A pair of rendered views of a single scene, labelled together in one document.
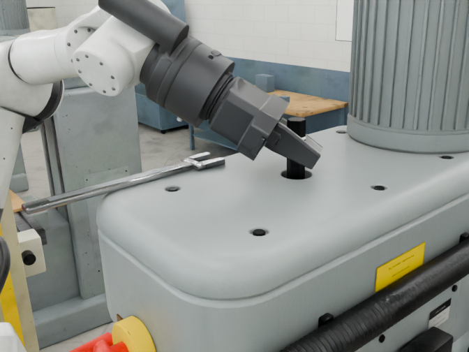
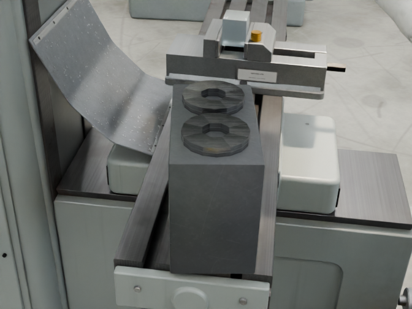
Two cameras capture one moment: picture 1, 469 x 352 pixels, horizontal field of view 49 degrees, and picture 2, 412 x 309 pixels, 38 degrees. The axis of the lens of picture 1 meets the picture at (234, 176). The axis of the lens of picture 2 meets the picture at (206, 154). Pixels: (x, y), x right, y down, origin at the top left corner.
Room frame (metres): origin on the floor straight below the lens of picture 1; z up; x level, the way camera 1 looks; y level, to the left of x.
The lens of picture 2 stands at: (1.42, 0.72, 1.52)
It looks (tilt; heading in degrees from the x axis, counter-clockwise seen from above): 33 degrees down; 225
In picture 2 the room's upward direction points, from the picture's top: 2 degrees clockwise
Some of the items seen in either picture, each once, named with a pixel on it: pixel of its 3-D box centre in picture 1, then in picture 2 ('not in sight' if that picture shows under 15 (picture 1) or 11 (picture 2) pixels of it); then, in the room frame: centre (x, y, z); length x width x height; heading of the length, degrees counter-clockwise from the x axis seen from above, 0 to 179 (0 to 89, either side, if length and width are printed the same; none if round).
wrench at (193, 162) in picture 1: (131, 180); not in sight; (0.55, 0.12, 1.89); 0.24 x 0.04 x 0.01; 129
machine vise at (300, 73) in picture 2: not in sight; (247, 55); (0.49, -0.10, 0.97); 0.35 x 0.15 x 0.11; 126
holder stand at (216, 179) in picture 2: not in sight; (213, 171); (0.91, 0.21, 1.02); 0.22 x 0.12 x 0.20; 47
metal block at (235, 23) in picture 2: not in sight; (235, 28); (0.51, -0.13, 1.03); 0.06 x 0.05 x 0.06; 36
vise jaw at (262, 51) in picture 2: not in sight; (260, 41); (0.47, -0.08, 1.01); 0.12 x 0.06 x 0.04; 36
